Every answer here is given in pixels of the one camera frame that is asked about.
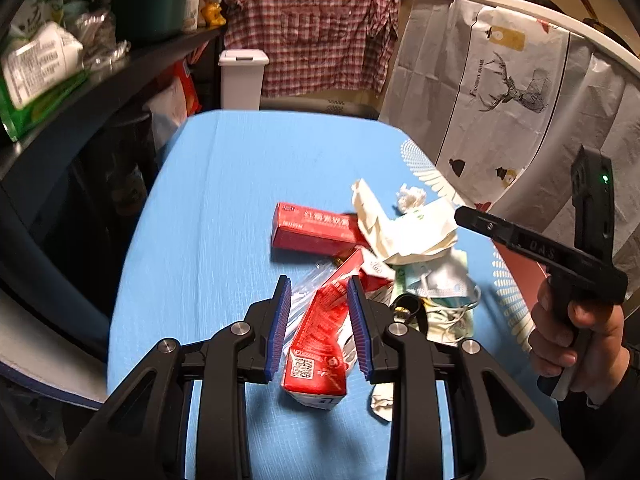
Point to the green and white wipes pack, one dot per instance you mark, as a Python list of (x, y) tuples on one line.
[(37, 67)]

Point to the white plastic bag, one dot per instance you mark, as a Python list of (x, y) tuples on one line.
[(167, 115)]

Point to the yellow toy figure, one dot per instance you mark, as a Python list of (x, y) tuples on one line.
[(213, 15)]

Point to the white tissue ball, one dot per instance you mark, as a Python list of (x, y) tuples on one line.
[(410, 197)]

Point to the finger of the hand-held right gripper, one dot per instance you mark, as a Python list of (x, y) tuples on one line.
[(480, 222)]

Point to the grey face mask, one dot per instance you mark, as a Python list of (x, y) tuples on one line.
[(440, 277)]

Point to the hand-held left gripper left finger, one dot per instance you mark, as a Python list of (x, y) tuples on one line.
[(281, 327)]

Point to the pink plastic basin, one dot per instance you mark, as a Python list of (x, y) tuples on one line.
[(522, 265)]

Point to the white deer print cloth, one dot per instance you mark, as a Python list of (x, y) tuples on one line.
[(500, 110)]

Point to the orange snack bag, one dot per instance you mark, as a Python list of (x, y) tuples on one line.
[(189, 87)]

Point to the black shelf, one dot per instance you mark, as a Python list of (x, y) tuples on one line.
[(125, 67)]

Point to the red and white carton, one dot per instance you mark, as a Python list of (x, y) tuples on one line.
[(322, 330)]

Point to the flat red box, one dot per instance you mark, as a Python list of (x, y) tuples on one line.
[(312, 227)]

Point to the cardboard box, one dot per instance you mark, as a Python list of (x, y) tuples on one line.
[(320, 107)]

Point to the small crumpled white paper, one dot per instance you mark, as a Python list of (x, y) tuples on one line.
[(382, 405)]

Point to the crumpled cream paper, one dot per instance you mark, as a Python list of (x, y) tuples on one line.
[(380, 232)]

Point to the clear plastic wrapper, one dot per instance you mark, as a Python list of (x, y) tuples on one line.
[(307, 290)]

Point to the red plaid shirt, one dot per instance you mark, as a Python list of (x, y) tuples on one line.
[(310, 35)]

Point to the green plastic bin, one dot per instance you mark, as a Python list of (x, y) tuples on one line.
[(150, 5)]

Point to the white trash bin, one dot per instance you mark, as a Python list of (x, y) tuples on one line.
[(242, 80)]

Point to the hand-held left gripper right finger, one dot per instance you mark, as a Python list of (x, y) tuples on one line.
[(358, 332)]

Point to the person's right hand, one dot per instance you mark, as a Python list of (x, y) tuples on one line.
[(597, 332)]

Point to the person's right forearm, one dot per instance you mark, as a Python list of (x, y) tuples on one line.
[(612, 430)]

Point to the clear plastic bags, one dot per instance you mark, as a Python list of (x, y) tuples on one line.
[(100, 40)]

